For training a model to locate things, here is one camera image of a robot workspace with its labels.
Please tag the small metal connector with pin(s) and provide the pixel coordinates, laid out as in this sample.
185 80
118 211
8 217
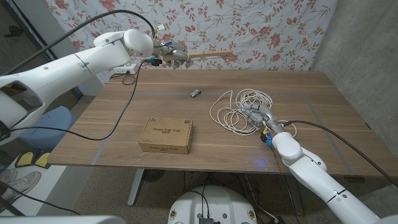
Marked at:
196 92

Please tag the blue stool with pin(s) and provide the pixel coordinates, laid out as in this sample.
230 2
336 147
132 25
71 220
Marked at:
53 119

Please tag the white table leg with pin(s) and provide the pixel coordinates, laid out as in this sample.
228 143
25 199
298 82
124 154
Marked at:
136 186

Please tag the white robot torso edge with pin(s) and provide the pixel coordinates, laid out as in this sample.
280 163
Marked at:
62 220

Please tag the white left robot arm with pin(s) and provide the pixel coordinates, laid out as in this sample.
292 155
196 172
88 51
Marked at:
77 65

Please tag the black round fan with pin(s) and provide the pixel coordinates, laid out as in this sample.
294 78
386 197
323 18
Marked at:
154 175

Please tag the brown cardboard box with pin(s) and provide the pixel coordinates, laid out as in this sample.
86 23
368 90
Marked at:
164 133

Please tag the floral backdrop cloth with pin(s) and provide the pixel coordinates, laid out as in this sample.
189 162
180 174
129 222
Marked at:
202 25

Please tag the wooden clip hanger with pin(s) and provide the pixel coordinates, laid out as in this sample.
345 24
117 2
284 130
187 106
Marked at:
211 54

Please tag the white floor mat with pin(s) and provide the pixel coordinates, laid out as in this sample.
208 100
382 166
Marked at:
46 186

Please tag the white power strip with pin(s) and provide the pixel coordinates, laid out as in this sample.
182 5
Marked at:
127 69

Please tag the dark door rail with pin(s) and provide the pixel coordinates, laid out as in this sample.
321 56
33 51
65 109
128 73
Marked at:
31 29

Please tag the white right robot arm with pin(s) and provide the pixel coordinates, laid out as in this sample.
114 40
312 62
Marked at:
311 174

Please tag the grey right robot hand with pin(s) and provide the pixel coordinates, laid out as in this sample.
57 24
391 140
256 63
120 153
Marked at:
264 116

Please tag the grey sneaker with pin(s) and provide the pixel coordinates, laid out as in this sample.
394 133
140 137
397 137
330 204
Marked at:
21 185
7 175

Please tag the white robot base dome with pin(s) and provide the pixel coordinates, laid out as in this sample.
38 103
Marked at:
214 202

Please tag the yellow black slipper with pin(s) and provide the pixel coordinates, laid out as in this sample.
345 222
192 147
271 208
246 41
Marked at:
43 160
25 159

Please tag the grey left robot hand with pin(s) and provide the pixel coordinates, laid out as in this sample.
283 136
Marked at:
175 51

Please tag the grey table leg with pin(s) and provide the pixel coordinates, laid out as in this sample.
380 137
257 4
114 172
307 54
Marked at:
295 202

